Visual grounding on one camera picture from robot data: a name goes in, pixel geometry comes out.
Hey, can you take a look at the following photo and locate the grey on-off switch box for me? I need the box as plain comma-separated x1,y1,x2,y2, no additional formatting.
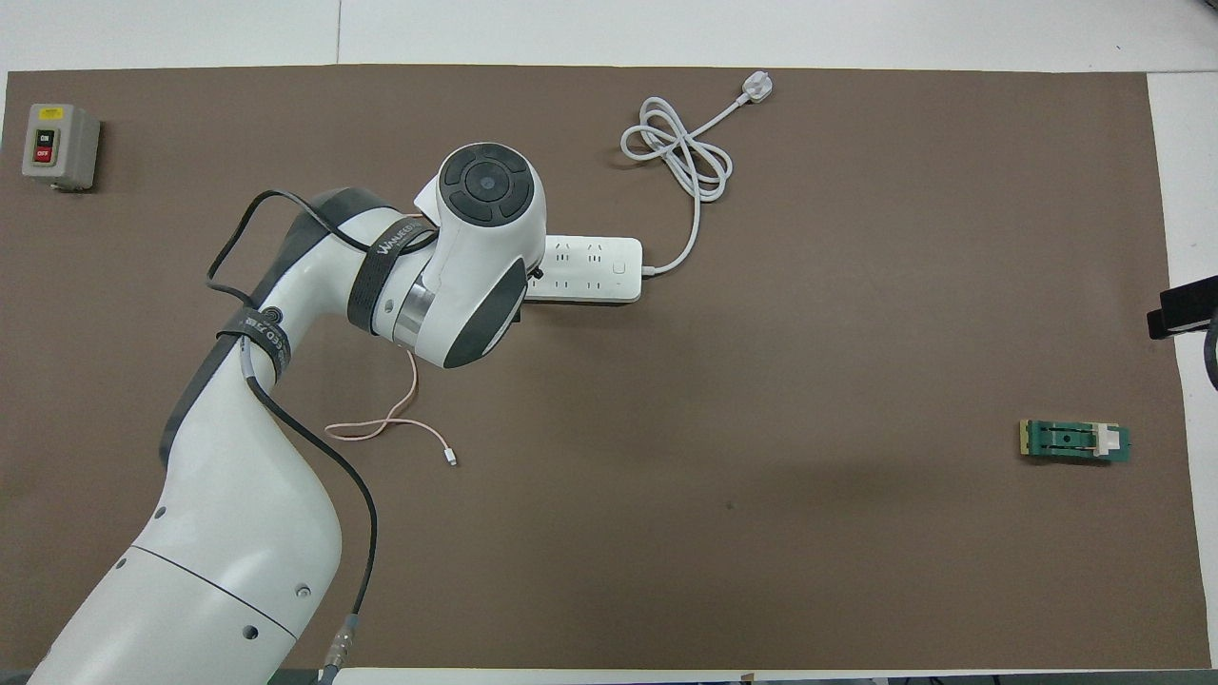
21,103,102,193

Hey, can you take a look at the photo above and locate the white power strip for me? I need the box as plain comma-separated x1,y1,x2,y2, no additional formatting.
521,234,644,303

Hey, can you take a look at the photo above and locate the white power cord with plug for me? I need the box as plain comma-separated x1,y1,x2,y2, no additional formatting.
620,71,775,278

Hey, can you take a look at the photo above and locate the green knife switch block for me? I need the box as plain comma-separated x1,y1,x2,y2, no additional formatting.
1018,419,1132,467

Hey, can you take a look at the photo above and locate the pink charging cable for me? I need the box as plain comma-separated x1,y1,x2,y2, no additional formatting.
324,349,460,468

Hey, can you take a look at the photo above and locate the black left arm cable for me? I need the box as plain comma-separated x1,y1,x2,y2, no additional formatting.
206,189,380,685

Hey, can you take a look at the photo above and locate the brown table mat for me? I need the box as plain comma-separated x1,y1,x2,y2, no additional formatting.
0,65,1211,671

